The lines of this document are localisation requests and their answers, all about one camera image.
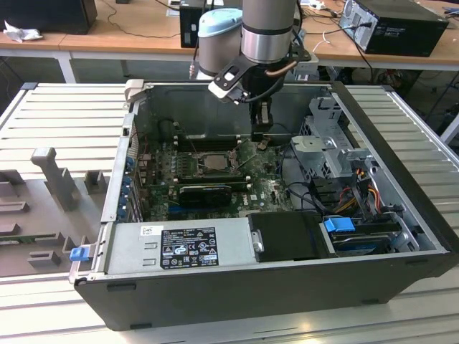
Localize metal socket cover frame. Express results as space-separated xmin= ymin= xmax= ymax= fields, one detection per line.
xmin=229 ymin=143 xmax=257 ymax=170

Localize silver topped CPU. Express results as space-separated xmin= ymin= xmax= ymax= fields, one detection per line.
xmin=203 ymin=153 xmax=230 ymax=170

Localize metal wire locking lever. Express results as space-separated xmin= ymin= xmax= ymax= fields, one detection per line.
xmin=188 ymin=134 xmax=204 ymax=169

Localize black drive bay cover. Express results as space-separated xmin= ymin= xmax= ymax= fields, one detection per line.
xmin=247 ymin=211 xmax=340 ymax=263

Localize silver metal drive cage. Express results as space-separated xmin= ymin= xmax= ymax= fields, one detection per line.
xmin=289 ymin=95 xmax=381 ymax=182

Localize small black box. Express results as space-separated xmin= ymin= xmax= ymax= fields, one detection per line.
xmin=179 ymin=5 xmax=207 ymax=49

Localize green motherboard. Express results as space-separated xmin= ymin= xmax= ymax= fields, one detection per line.
xmin=138 ymin=138 xmax=301 ymax=223

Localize grey case latch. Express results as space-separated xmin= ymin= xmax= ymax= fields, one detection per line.
xmin=124 ymin=79 xmax=146 ymax=105

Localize black PC tower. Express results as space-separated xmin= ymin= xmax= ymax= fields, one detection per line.
xmin=339 ymin=0 xmax=450 ymax=57

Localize hard disk in blue carrier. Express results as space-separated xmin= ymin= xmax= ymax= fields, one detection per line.
xmin=322 ymin=216 xmax=397 ymax=258

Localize wooden desk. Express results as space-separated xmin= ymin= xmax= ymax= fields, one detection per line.
xmin=0 ymin=0 xmax=459 ymax=85

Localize black PC case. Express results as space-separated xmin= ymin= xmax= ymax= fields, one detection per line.
xmin=67 ymin=78 xmax=453 ymax=333

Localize silver power supply box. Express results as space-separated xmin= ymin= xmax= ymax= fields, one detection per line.
xmin=103 ymin=216 xmax=266 ymax=277

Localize large black box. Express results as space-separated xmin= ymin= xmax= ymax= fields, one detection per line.
xmin=0 ymin=0 xmax=98 ymax=36

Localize crumpled white paper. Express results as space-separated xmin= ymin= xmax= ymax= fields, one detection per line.
xmin=2 ymin=19 xmax=44 ymax=43

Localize grey parts rack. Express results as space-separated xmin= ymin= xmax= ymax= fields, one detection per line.
xmin=0 ymin=146 xmax=113 ymax=279

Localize green RAM stick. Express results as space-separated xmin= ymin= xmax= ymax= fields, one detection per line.
xmin=0 ymin=233 xmax=60 ymax=249

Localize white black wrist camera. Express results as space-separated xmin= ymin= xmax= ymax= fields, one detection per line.
xmin=207 ymin=60 xmax=252 ymax=105

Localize yellow orange power wires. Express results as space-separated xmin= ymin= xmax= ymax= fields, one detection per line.
xmin=336 ymin=181 xmax=390 ymax=216

